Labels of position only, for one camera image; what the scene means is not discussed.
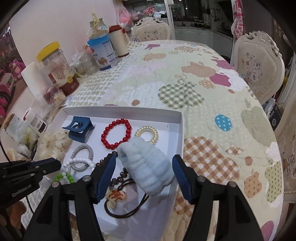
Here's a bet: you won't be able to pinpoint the dark brown bead bracelet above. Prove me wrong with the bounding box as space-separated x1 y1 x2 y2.
95 151 130 188

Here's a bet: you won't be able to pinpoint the brown hair tie with charm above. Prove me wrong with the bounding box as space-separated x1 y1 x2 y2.
103 178 150 219

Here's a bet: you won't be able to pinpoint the white pearl bead bracelet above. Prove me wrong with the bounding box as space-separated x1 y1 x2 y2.
62 158 96 170

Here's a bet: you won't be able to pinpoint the silver braided hair tie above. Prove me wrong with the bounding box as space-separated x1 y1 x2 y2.
70 143 94 172

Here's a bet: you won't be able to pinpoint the green bead bracelet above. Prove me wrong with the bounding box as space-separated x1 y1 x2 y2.
55 171 76 185

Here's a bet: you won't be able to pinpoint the light blue fluffy scrunchie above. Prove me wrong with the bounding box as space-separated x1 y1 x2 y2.
117 137 174 196

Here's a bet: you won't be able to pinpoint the cream dotted fabric scrunchie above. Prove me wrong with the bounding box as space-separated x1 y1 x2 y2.
36 129 72 162

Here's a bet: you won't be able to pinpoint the blue hair claw clip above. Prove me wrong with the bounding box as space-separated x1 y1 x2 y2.
63 116 95 144

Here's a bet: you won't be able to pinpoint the red bead bracelet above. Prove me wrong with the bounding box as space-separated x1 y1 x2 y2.
100 118 133 150

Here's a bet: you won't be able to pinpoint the gold spiral hair tie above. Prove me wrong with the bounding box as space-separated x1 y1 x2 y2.
134 125 160 145

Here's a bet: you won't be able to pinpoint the white shallow cardboard tray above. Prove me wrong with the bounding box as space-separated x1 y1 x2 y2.
31 105 185 241

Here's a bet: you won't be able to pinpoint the plastic bag yellow contents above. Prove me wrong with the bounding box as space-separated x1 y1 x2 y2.
19 128 39 150

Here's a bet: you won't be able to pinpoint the patchwork quilted tablecloth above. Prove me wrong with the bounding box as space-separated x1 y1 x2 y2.
66 42 283 240

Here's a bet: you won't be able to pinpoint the white bottle red cap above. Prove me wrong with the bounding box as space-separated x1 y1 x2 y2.
22 108 48 136

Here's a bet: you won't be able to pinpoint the plastic bag of snacks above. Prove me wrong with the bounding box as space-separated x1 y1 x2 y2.
43 86 66 107

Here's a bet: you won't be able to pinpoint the white paper towel roll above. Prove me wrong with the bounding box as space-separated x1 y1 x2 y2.
21 62 52 97

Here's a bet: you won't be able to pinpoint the large jar yellow lid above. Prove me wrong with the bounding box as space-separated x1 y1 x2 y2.
36 41 79 96

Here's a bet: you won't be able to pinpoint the small empty glass jar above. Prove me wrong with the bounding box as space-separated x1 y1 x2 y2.
79 53 99 75

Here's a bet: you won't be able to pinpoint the blue white milk powder can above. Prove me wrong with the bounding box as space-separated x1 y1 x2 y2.
87 35 118 71

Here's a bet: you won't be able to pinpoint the beige cylinder red lid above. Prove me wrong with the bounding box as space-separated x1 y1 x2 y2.
109 25 129 58

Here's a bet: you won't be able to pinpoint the cream ornate chair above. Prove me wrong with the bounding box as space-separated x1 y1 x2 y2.
234 31 285 104
131 16 171 42

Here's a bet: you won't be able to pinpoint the cream ornate chair far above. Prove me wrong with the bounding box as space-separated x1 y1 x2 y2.
131 16 171 42

